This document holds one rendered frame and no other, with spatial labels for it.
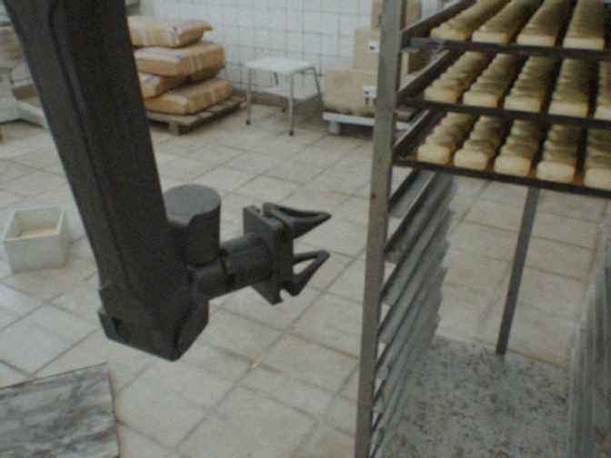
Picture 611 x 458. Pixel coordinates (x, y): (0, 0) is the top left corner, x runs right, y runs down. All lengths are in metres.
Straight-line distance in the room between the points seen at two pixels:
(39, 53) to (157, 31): 3.96
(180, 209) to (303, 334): 1.56
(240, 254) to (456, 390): 1.18
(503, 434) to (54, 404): 1.28
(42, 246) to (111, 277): 2.14
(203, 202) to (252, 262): 0.10
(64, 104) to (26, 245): 2.26
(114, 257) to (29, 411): 1.52
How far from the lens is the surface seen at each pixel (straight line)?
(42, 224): 2.89
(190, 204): 0.54
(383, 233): 0.99
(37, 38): 0.36
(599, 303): 1.53
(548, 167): 0.93
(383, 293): 1.07
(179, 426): 1.79
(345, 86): 3.87
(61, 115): 0.38
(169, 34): 4.26
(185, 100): 4.14
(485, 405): 1.68
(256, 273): 0.61
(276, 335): 2.06
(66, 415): 1.89
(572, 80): 1.08
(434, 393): 1.68
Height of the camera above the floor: 1.29
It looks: 28 degrees down
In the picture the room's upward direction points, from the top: straight up
